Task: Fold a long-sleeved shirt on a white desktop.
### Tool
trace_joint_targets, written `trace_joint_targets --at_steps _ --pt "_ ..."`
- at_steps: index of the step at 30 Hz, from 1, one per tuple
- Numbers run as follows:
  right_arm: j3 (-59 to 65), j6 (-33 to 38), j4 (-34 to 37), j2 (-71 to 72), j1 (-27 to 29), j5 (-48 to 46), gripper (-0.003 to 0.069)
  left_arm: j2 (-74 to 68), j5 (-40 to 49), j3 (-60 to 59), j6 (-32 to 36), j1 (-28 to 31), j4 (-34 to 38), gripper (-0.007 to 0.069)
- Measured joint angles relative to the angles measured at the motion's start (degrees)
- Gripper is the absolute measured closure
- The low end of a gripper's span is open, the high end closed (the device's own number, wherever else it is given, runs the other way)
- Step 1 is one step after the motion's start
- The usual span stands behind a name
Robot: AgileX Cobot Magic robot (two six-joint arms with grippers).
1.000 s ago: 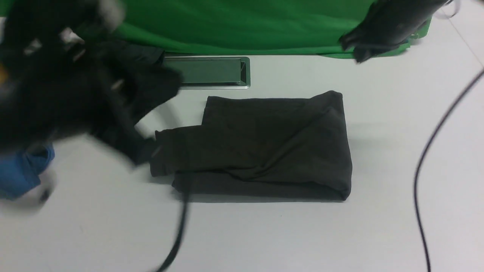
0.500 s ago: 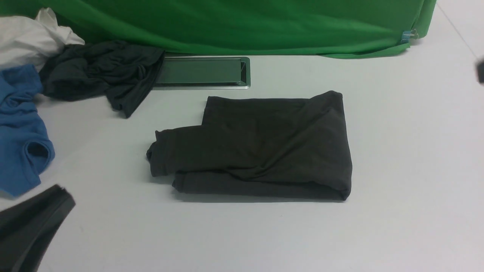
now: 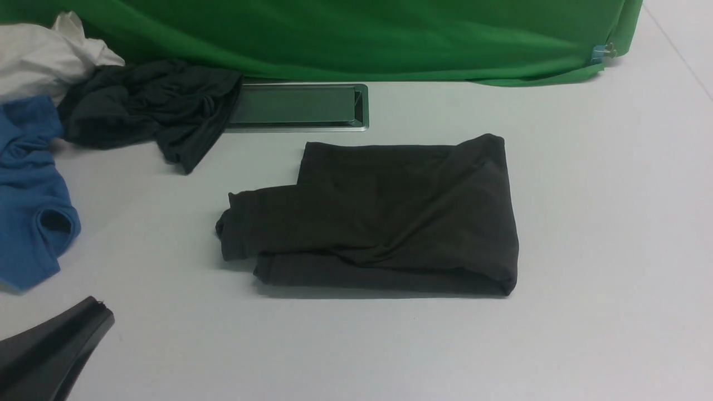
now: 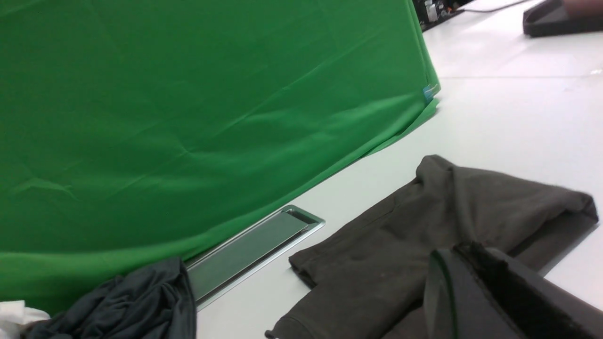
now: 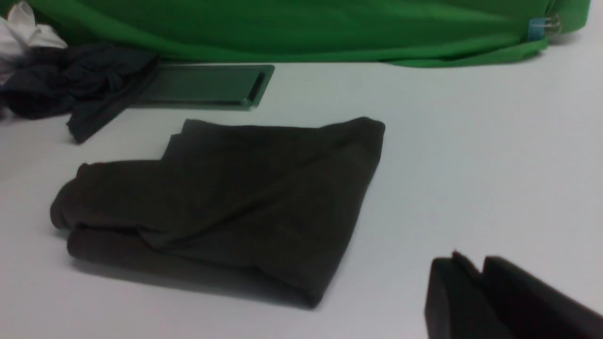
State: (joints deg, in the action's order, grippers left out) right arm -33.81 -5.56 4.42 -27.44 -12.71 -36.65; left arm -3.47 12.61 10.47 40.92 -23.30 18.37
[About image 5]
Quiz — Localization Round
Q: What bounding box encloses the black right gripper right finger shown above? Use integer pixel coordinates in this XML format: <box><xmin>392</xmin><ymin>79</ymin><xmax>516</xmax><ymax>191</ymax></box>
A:
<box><xmin>482</xmin><ymin>256</ymin><xmax>603</xmax><ymax>339</ymax></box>

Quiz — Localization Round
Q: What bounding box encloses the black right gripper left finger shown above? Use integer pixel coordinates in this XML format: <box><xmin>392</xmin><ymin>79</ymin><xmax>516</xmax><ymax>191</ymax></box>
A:
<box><xmin>424</xmin><ymin>251</ymin><xmax>514</xmax><ymax>339</ymax></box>

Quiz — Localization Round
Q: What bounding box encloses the dark gray long-sleeved shirt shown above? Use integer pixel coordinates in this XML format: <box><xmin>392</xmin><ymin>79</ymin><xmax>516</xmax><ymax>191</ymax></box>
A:
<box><xmin>50</xmin><ymin>117</ymin><xmax>386</xmax><ymax>308</ymax></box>

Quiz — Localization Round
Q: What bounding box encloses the dark teal crumpled shirt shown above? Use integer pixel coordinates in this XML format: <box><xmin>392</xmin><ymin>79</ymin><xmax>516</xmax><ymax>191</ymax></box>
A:
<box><xmin>1</xmin><ymin>44</ymin><xmax>160</xmax><ymax>144</ymax></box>

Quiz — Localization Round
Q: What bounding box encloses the white crumpled shirt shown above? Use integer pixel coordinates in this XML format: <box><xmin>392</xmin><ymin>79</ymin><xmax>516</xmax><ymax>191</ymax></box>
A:
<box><xmin>0</xmin><ymin>1</ymin><xmax>68</xmax><ymax>84</ymax></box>

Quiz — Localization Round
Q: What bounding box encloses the green backdrop cloth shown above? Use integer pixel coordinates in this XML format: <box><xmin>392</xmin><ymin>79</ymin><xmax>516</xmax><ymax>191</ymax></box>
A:
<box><xmin>26</xmin><ymin>0</ymin><xmax>591</xmax><ymax>67</ymax></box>

